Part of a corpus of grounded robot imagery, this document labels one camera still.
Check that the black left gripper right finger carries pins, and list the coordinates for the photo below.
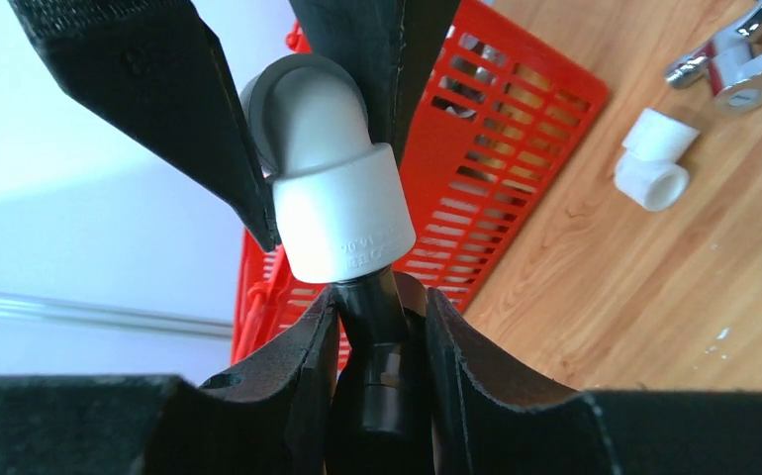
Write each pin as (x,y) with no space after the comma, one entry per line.
(495,415)

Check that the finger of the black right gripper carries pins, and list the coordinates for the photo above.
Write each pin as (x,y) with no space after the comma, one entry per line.
(389,47)
(155,71)

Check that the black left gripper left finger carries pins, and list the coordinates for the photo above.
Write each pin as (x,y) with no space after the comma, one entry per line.
(267,414)

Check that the white plastic pipe fitting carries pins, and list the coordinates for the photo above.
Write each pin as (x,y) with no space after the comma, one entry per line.
(339,203)

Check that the white plastic elbow fitting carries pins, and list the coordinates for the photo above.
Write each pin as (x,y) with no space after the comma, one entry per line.
(648,172)

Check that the red plastic shopping basket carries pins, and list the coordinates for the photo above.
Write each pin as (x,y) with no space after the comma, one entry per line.
(501,115)

